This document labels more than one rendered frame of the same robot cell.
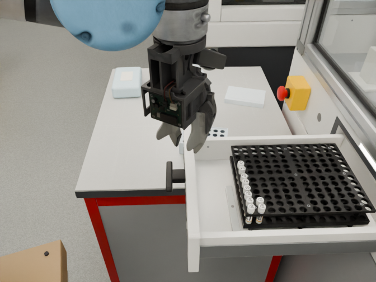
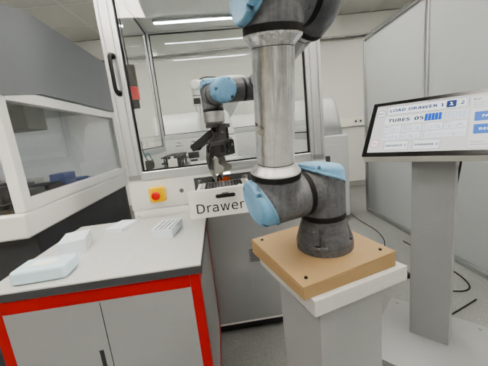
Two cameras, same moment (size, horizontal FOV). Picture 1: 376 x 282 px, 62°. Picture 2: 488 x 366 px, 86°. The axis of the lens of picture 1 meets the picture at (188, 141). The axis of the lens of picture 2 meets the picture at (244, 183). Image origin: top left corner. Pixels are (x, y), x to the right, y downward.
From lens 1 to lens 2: 109 cm
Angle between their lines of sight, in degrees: 85
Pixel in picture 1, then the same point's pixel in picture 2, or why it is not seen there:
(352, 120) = (205, 171)
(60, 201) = not seen: outside the picture
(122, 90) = (70, 262)
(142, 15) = not seen: hidden behind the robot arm
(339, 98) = (189, 171)
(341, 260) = (239, 217)
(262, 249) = not seen: hidden behind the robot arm
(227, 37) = (43, 220)
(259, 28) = (57, 206)
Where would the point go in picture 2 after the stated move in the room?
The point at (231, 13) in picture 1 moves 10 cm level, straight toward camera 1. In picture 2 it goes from (39, 200) to (60, 197)
